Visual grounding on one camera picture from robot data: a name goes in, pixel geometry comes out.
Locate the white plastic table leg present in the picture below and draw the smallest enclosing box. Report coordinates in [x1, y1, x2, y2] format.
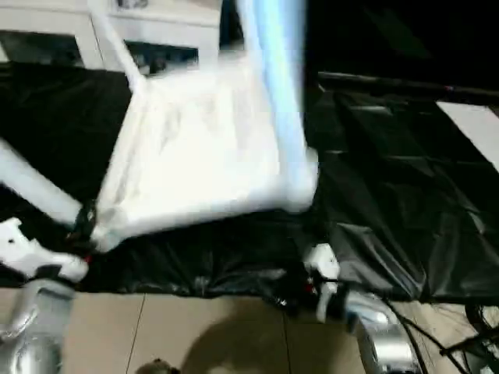
[237, 0, 320, 213]
[0, 136, 85, 231]
[88, 0, 148, 94]

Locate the white plastic table top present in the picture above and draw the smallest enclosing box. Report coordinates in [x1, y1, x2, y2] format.
[90, 50, 320, 255]

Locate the black glossy mat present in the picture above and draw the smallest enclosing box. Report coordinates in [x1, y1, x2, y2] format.
[0, 62, 499, 303]

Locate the grey robot foot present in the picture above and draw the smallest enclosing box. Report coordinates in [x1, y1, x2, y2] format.
[138, 358, 181, 374]

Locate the white glass-door cabinet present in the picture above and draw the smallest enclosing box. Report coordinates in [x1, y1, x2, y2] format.
[0, 0, 222, 75]

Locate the black bundle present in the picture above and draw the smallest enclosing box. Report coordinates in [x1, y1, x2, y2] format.
[116, 0, 150, 11]

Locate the white sideboard surface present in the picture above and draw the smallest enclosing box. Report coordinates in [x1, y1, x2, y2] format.
[435, 101, 499, 173]

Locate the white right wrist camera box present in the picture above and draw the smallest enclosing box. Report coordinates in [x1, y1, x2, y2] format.
[303, 243, 341, 324]

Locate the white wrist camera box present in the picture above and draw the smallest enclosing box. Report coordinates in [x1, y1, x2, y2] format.
[303, 243, 341, 324]
[0, 217, 90, 282]

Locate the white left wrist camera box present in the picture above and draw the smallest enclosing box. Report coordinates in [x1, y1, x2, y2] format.
[0, 217, 90, 282]

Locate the black metal table frame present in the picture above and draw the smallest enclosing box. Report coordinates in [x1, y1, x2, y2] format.
[439, 333, 499, 362]

